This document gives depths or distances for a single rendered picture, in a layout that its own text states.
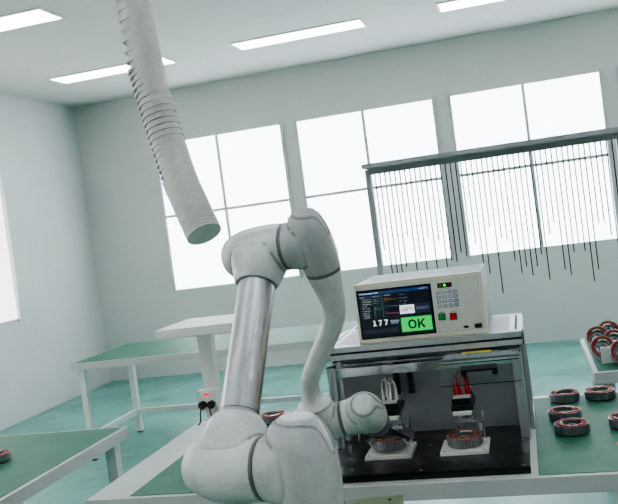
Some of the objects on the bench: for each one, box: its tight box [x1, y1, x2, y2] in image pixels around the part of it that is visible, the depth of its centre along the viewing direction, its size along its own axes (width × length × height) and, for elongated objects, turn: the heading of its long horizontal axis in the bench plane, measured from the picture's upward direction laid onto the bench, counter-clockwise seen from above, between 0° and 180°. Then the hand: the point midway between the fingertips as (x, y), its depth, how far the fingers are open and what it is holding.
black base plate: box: [337, 424, 531, 483], centre depth 273 cm, size 47×64×2 cm
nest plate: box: [440, 437, 490, 457], centre depth 269 cm, size 15×15×1 cm
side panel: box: [522, 330, 536, 429], centre depth 302 cm, size 28×3×32 cm
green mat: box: [534, 392, 618, 475], centre depth 278 cm, size 94×61×1 cm
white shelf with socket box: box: [155, 314, 234, 426], centre depth 350 cm, size 35×37×46 cm
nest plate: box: [365, 442, 417, 461], centre depth 275 cm, size 15×15×1 cm
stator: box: [373, 433, 407, 452], centre depth 275 cm, size 11×11×4 cm
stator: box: [548, 405, 582, 422], centre depth 295 cm, size 11×11×4 cm
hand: (389, 440), depth 274 cm, fingers closed on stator, 11 cm apart
